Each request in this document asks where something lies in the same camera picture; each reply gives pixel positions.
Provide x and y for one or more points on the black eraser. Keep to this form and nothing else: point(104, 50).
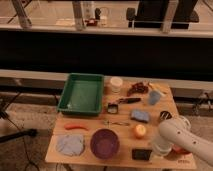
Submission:
point(141, 154)

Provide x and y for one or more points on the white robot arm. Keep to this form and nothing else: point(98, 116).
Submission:
point(176, 131)

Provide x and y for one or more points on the white plastic cup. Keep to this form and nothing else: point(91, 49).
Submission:
point(116, 84)

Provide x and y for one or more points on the light blue plastic cup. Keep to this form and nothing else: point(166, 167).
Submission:
point(154, 97)

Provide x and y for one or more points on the small black square container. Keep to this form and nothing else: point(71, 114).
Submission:
point(112, 108)

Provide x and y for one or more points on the green plastic tray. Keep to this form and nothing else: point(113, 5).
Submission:
point(82, 95)

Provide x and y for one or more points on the dark red grape bunch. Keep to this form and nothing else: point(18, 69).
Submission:
point(139, 87)

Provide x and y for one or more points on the blue sponge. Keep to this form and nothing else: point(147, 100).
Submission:
point(140, 116)

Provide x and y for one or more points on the yellow red apple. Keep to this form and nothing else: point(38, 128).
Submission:
point(139, 131)

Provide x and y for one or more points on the orange carrot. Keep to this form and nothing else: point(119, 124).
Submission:
point(71, 126)

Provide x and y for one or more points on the purple bowl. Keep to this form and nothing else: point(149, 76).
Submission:
point(104, 144)

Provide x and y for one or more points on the small metal can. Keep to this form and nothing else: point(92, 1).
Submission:
point(164, 115)

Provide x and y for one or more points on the blue folded cloth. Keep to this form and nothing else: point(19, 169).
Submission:
point(70, 145)

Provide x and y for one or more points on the black office chair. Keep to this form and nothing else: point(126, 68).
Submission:
point(151, 13)

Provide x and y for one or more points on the orange bowl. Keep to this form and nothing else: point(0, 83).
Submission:
point(180, 150)

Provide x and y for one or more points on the black handled tool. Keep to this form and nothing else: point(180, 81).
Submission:
point(128, 100)

